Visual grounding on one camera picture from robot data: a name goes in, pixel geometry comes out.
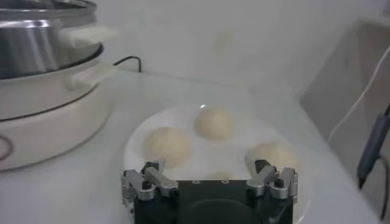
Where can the stainless steel steamer basket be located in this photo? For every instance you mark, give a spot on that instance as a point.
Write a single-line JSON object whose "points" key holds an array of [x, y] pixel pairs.
{"points": [[27, 45]]}

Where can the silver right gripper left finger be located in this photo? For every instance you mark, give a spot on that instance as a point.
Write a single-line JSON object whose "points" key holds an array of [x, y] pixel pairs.
{"points": [[158, 179]]}

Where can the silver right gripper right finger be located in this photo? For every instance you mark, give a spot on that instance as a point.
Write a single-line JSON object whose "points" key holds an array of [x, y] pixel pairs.
{"points": [[264, 176]]}

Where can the white steamed baozi bun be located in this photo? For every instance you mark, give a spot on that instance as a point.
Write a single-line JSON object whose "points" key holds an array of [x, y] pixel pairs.
{"points": [[220, 176], [167, 144], [214, 123], [277, 153]]}

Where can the white round plate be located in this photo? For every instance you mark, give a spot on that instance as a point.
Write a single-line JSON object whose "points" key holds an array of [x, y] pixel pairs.
{"points": [[207, 155]]}

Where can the cream electric cooker pot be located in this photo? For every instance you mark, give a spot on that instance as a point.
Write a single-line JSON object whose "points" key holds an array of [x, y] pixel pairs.
{"points": [[45, 131]]}

